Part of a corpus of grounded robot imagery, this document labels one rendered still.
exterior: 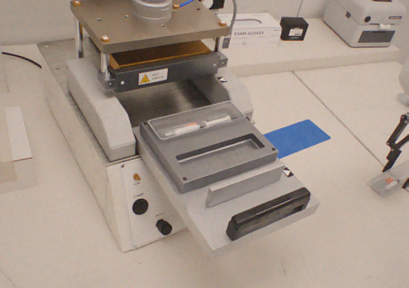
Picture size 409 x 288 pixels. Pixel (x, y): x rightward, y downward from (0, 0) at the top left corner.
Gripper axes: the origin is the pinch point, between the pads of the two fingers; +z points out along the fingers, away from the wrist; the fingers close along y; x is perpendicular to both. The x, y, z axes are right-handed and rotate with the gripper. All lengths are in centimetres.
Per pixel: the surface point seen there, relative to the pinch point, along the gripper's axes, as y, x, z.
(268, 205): 3, -57, -21
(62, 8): -100, -51, -6
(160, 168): -14, -65, -17
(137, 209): -17, -68, -4
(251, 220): 4, -61, -21
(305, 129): -26.9, -6.2, 4.6
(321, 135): -22.8, -3.9, 4.6
